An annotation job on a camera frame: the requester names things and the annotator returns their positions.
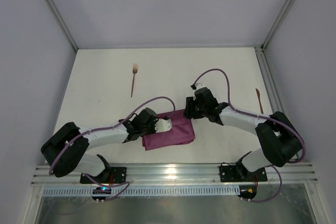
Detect right corner frame post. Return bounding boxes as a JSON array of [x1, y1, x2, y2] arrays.
[[261, 0, 296, 51]]

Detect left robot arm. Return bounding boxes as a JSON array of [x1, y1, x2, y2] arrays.
[[41, 108, 160, 177]]

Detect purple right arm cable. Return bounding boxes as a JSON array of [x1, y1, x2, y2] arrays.
[[190, 68, 306, 204]]

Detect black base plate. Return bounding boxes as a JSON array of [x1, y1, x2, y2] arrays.
[[92, 167, 127, 185], [218, 163, 268, 183]]

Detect right controller board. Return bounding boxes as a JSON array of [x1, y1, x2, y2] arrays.
[[238, 185, 257, 201]]

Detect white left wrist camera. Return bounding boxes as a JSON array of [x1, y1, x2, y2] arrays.
[[154, 119, 173, 133]]

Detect aluminium rail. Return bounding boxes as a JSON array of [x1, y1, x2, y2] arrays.
[[31, 163, 318, 186], [255, 47, 306, 164]]

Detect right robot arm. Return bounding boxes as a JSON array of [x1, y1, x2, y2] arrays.
[[184, 84, 303, 180]]

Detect purple cloth napkin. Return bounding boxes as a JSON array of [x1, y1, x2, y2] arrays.
[[142, 109, 195, 151]]

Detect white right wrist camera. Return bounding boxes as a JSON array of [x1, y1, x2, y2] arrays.
[[191, 82, 205, 91]]

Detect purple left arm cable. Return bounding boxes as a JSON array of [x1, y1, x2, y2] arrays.
[[49, 96, 176, 204]]

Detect slotted grey cable duct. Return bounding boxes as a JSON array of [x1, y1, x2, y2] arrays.
[[43, 185, 239, 197]]

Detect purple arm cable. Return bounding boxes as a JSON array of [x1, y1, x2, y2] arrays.
[[190, 68, 306, 204], [49, 96, 176, 204]]

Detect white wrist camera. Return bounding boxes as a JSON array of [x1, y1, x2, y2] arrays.
[[191, 82, 205, 91], [154, 119, 173, 133]]

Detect aluminium front rail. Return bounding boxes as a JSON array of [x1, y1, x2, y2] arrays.
[[31, 163, 318, 186]]

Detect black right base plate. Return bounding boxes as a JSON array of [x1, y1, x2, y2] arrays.
[[218, 163, 268, 183]]

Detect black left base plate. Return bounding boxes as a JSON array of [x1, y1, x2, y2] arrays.
[[92, 167, 127, 185]]

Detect left controller board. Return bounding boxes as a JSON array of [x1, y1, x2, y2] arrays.
[[91, 187, 111, 202]]

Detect left corner frame post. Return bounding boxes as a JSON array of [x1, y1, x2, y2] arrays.
[[44, 0, 79, 52]]

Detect aluminium right side rail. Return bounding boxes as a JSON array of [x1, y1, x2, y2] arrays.
[[255, 47, 306, 164]]

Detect controller board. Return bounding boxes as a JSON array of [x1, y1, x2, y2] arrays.
[[91, 187, 111, 202], [238, 185, 257, 201]]

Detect corner frame post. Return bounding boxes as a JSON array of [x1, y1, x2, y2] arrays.
[[261, 0, 296, 51], [44, 0, 79, 52]]

